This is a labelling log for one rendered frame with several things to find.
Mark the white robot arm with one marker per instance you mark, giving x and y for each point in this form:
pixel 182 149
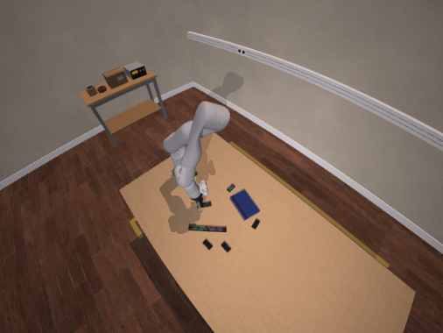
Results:
pixel 207 116

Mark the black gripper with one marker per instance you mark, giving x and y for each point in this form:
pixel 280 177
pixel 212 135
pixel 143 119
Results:
pixel 199 201

